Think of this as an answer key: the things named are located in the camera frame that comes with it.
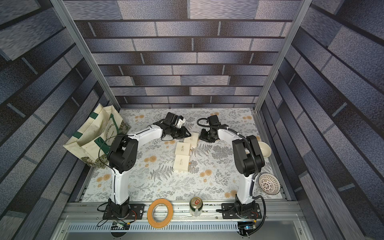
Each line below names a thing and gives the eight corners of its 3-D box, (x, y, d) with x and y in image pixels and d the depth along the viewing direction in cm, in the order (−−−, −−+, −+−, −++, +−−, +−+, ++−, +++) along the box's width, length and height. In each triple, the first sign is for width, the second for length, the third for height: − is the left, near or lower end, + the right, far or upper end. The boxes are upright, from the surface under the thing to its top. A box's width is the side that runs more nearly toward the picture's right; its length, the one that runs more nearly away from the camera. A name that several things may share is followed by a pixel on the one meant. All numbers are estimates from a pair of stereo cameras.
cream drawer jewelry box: (173, 170, 89) (172, 168, 87) (176, 156, 95) (175, 154, 93) (188, 172, 88) (187, 170, 86) (189, 157, 95) (189, 155, 93)
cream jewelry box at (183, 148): (175, 155, 96) (175, 152, 93) (176, 144, 101) (176, 142, 98) (190, 155, 96) (189, 152, 93) (190, 144, 101) (190, 142, 98)
